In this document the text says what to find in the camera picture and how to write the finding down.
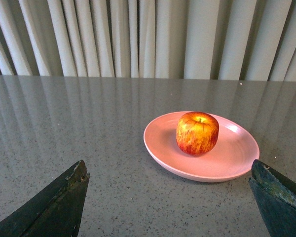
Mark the pink plate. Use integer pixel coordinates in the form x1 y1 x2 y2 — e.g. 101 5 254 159
143 111 259 183

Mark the red yellow apple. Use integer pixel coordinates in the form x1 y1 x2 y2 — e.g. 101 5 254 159
176 112 220 156

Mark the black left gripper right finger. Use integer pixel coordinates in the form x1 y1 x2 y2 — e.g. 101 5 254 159
249 159 296 237

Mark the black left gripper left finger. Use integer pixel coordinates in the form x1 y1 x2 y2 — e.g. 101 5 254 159
0 160 90 237

